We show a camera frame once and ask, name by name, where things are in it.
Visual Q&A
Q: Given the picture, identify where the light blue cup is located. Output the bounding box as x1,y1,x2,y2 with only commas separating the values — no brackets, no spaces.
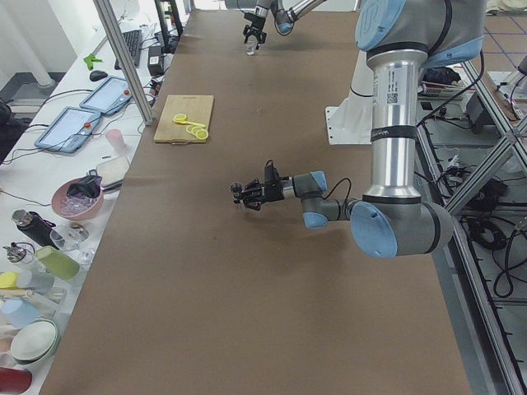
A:
1,298,41,329

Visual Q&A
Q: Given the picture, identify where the black keyboard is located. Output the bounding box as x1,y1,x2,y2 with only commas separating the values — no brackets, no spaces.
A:
122,30,142,67

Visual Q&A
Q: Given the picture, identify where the steel measuring jigger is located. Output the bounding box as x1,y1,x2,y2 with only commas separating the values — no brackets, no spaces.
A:
230,182,245,211

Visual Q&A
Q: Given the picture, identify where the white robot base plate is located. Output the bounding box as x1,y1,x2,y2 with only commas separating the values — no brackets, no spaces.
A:
325,51,374,145

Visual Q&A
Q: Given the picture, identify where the dark cloth in bowl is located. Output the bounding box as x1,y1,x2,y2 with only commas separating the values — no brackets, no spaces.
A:
67,174,102,198

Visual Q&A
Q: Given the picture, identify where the pink bowl with ice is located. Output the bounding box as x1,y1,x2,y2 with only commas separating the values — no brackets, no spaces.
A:
51,179,104,221

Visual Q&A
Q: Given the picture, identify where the teach pendant tablet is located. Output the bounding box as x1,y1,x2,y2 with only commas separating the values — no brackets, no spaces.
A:
79,77,132,115
34,106,101,154

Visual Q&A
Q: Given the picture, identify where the red cup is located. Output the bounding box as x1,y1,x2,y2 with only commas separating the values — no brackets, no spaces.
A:
1,367,32,394

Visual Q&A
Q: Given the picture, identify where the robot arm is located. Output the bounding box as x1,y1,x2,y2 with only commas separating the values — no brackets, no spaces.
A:
231,1,486,258
243,0,324,50

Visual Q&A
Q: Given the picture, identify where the white lidded container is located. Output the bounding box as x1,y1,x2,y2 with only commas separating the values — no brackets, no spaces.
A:
96,156,129,189

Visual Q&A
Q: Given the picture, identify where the clear wine glass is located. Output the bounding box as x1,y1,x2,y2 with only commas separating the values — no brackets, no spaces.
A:
49,224,90,251

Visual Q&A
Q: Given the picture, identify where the wooden cutting board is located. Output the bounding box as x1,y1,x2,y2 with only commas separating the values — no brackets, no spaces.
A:
153,95,214,145

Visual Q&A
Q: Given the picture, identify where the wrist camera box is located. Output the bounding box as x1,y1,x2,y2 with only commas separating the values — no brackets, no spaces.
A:
264,160,282,184

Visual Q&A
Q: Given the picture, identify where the clear glass shaker cup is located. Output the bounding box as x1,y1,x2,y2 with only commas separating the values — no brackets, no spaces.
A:
245,42,257,56

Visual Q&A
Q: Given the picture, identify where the yellow cup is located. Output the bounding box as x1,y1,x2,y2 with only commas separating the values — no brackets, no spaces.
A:
0,272,19,290

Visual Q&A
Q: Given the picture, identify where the green bottle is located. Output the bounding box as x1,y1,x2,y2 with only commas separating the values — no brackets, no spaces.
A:
35,245,80,281

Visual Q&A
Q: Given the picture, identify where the far teach pendant tablet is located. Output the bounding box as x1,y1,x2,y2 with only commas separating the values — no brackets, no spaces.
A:
79,77,132,115

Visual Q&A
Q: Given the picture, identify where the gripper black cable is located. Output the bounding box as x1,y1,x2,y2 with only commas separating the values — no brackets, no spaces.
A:
320,177,353,203

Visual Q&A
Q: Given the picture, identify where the pink plastic cup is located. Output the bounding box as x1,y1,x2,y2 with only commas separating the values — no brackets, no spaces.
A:
105,129,127,153

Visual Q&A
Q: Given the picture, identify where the black computer mouse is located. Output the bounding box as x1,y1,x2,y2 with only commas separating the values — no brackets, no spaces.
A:
89,70,108,82

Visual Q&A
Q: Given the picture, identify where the near teach pendant tablet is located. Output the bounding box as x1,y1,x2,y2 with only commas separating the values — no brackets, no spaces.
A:
34,106,101,154

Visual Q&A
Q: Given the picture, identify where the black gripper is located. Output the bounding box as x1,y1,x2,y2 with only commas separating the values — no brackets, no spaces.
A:
235,179,285,211
243,12,267,49

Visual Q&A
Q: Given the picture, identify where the black bottle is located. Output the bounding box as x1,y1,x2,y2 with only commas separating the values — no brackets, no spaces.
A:
12,209,56,248

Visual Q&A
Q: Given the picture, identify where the aluminium frame post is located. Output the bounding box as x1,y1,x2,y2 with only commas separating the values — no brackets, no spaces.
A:
93,0,154,126

